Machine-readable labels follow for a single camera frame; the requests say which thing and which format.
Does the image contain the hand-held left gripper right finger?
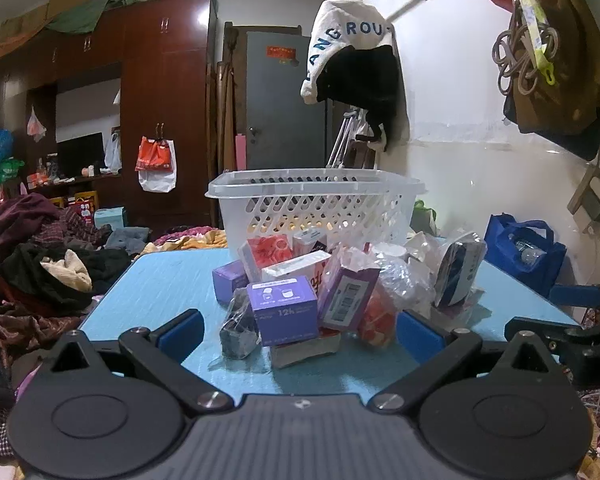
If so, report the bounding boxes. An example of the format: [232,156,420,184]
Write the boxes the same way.
[367,310,567,415]

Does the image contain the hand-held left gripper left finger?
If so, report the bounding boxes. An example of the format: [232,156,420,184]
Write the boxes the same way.
[44,308,234,416]

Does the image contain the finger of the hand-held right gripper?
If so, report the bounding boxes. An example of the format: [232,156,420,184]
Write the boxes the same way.
[550,282,600,312]
[505,315,587,357]

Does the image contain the red white packet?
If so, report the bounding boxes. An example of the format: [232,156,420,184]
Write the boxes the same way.
[237,234,297,283]

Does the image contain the white plastic lattice basket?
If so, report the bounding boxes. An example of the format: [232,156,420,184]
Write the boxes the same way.
[205,167,427,251]

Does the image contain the orange packet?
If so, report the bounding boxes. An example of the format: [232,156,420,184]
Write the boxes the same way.
[356,285,398,348]

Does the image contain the black item in plastic bag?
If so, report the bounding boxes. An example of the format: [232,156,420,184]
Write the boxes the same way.
[219,287,261,361]

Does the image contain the blue shopping bag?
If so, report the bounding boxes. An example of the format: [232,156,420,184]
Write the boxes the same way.
[484,214,568,299]

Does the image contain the small purple box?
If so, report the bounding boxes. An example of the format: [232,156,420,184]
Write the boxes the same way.
[212,261,251,305]

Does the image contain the blue white wrapped roll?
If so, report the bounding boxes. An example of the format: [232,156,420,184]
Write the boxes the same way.
[432,232,488,308]

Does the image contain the purple packet with barcode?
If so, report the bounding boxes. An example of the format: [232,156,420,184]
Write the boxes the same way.
[317,247,382,332]

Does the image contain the yellow patterned blanket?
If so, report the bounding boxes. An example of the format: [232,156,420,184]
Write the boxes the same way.
[142,226,229,252]

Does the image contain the large purple box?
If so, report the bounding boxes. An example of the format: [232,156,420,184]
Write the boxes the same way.
[246,276,321,347]

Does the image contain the white flat box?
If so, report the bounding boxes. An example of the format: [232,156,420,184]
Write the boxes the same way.
[270,331,342,370]

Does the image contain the green bag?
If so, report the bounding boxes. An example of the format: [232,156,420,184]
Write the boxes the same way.
[410,200,438,237]

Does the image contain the teal box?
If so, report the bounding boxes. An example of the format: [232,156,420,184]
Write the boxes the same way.
[94,207,127,229]

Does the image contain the white box with dark stripe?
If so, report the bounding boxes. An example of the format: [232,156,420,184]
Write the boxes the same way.
[292,227,329,257]

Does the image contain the red gift box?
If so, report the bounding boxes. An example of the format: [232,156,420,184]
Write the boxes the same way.
[74,195,99,227]

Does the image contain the pile of dark clothes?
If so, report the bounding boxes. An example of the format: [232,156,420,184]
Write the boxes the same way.
[0,192,153,321]

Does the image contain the orange white plastic bag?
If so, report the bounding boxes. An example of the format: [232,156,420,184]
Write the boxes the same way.
[135,135,177,194]

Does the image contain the pink board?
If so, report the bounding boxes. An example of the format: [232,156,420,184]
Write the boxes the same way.
[234,132,249,171]

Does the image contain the black television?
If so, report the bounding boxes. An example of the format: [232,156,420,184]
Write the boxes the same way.
[56,132,105,182]

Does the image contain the brown hanging bag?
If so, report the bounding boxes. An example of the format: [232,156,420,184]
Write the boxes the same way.
[502,0,600,162]

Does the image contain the metal crutches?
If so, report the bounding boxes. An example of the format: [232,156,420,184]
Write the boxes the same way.
[326,109,363,169]

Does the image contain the brown wooden wardrobe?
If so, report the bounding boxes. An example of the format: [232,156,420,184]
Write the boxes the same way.
[0,0,218,228]

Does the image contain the small white hanging bag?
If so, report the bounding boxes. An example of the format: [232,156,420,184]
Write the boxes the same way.
[27,106,47,143]

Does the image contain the grey metal door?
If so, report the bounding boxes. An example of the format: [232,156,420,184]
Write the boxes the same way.
[245,30,333,171]

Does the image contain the black hanging garment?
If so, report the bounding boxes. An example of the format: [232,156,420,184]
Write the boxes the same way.
[316,45,411,154]

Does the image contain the green cloth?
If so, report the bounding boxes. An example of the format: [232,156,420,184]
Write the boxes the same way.
[45,0,167,36]

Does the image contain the wall socket on wood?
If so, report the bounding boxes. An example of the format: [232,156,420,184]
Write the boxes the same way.
[567,164,600,235]

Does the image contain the grey rope coil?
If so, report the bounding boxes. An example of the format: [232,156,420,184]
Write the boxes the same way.
[492,10,562,96]

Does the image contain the yellow green strap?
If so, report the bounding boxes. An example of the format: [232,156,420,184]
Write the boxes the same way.
[504,0,559,86]

